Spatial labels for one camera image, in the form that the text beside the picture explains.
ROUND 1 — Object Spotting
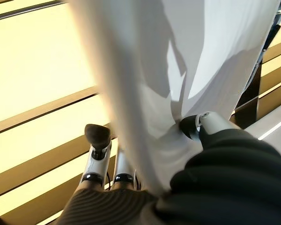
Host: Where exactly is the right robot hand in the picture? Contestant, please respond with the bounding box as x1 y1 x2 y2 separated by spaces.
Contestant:
53 112 281 225

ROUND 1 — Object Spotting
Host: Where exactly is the cream round plate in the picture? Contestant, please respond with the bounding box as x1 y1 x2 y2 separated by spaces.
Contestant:
67 0 281 196

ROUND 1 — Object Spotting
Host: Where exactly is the dark framed yellow window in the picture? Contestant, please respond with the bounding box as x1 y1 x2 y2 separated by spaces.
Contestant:
0 0 281 225

